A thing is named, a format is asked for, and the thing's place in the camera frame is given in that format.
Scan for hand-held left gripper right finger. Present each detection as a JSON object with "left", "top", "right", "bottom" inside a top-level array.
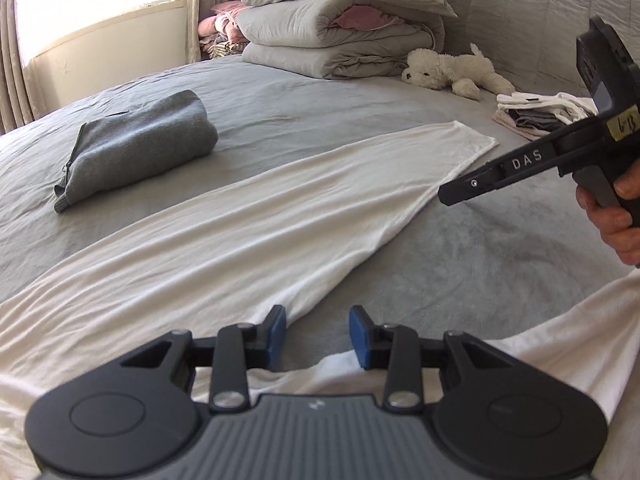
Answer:
[{"left": 348, "top": 305, "right": 518, "bottom": 411}]

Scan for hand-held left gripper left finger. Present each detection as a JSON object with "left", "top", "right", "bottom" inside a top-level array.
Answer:
[{"left": 120, "top": 305, "right": 288, "bottom": 412}]

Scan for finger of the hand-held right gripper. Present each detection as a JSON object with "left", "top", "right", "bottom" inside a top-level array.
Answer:
[{"left": 437, "top": 132, "right": 576, "bottom": 207}]

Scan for white garment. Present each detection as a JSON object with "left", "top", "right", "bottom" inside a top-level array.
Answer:
[
  {"left": 0, "top": 121, "right": 640, "bottom": 480},
  {"left": 497, "top": 91, "right": 598, "bottom": 123}
]

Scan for person's right hand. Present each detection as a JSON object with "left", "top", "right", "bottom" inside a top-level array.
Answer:
[{"left": 575, "top": 162, "right": 640, "bottom": 267}]

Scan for folded white garment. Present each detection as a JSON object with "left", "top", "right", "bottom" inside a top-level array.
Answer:
[{"left": 497, "top": 91, "right": 598, "bottom": 123}]

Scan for folded dark grey garment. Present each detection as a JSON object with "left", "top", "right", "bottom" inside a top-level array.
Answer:
[{"left": 515, "top": 114, "right": 568, "bottom": 133}]

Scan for grey quilted headboard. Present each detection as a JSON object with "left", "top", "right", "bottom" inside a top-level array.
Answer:
[{"left": 400, "top": 0, "right": 640, "bottom": 106}]

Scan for white plush dog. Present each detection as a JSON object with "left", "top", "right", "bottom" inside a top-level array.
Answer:
[{"left": 401, "top": 42, "right": 516, "bottom": 100}]

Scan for folded grey sweater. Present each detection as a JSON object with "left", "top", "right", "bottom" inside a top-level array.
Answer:
[{"left": 54, "top": 89, "right": 219, "bottom": 214}]

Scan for folded grey duvet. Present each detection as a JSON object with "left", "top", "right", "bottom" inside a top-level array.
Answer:
[{"left": 235, "top": 0, "right": 446, "bottom": 80}]

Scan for pink bedding pile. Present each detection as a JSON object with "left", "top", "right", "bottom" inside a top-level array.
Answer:
[{"left": 197, "top": 1, "right": 248, "bottom": 61}]

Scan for patterned grey curtain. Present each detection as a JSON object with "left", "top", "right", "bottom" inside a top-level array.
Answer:
[
  {"left": 0, "top": 0, "right": 33, "bottom": 136},
  {"left": 172, "top": 0, "right": 208, "bottom": 63}
]

